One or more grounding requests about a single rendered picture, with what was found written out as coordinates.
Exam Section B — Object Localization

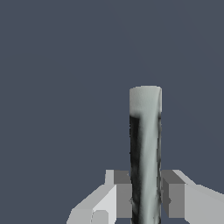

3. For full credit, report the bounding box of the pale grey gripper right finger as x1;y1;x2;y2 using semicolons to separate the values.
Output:
160;169;224;224

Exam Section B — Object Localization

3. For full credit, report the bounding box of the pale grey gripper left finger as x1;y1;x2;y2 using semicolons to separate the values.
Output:
66;169;133;224

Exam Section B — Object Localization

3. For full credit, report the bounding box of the grey and black cylinder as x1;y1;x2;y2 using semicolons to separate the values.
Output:
129;85;163;224

